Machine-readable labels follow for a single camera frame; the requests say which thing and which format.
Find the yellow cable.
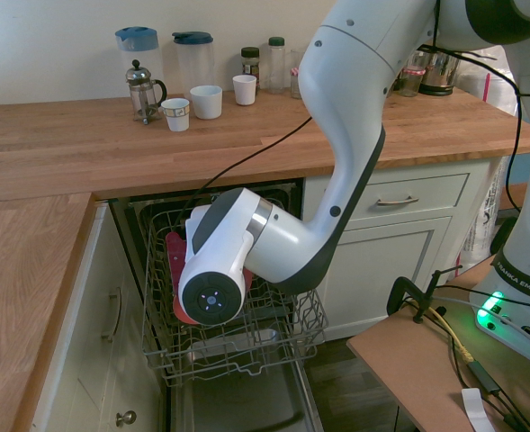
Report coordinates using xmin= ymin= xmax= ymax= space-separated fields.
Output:
xmin=429 ymin=305 xmax=477 ymax=362

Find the glass French press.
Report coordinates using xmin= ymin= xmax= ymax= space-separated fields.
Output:
xmin=125 ymin=58 xmax=168 ymax=126

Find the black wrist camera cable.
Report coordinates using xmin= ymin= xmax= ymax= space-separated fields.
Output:
xmin=179 ymin=0 xmax=530 ymax=222

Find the black inline cable adapter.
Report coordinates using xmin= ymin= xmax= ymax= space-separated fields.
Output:
xmin=467 ymin=359 xmax=502 ymax=397

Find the cream cabinet drawer front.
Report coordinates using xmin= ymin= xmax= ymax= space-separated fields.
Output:
xmin=303 ymin=173 xmax=471 ymax=224

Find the grey wire dishwasher rack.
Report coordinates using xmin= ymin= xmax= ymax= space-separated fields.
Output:
xmin=140 ymin=197 xmax=329 ymax=388

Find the white cup with patterned rim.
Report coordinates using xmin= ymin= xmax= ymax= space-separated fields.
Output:
xmin=160 ymin=97 xmax=190 ymax=132

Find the wide white cup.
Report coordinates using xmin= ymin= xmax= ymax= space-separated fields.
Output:
xmin=189 ymin=85 xmax=223 ymax=121

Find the clear bottle with green lid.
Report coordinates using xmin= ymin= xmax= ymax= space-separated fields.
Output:
xmin=266 ymin=36 xmax=287 ymax=95

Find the black C clamp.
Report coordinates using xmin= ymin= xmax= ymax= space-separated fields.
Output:
xmin=388 ymin=264 xmax=464 ymax=324

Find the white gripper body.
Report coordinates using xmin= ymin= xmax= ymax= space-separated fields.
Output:
xmin=183 ymin=216 xmax=202 ymax=256

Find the cream cabinet door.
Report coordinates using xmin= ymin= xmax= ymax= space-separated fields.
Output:
xmin=318 ymin=216 xmax=454 ymax=339

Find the brown fibreboard mounting board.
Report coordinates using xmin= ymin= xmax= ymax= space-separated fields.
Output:
xmin=346 ymin=256 xmax=530 ymax=432

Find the metal drawer pull handle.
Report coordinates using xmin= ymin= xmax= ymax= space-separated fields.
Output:
xmin=375 ymin=194 xmax=419 ymax=207

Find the pitcher with dark blue lid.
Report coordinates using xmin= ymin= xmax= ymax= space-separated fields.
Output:
xmin=171 ymin=31 xmax=215 ymax=94

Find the printed white plastic sack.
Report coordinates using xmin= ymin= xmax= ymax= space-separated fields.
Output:
xmin=460 ymin=157 xmax=509 ymax=271

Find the stainless steel kettle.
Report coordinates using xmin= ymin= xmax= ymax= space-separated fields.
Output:
xmin=419 ymin=44 xmax=463 ymax=96

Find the red plastic plate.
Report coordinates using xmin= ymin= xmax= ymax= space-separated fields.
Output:
xmin=164 ymin=230 xmax=255 ymax=323

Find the glass jar with dark lid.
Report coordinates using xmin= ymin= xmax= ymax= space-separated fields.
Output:
xmin=240 ymin=46 xmax=261 ymax=90

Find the metal cabinet bar handle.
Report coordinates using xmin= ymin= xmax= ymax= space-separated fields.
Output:
xmin=101 ymin=287 xmax=122 ymax=346

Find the steel dishwasher door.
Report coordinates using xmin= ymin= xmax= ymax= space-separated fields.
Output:
xmin=169 ymin=328 xmax=324 ymax=432

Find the white paper label strip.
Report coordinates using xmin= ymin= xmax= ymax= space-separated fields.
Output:
xmin=461 ymin=386 xmax=499 ymax=432

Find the pitcher with light blue lid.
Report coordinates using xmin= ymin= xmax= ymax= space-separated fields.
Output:
xmin=114 ymin=26 xmax=163 ymax=99

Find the grey cable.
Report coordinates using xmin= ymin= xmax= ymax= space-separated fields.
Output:
xmin=430 ymin=294 xmax=530 ymax=361

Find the small white cup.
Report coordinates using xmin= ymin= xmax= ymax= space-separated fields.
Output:
xmin=232 ymin=74 xmax=257 ymax=107

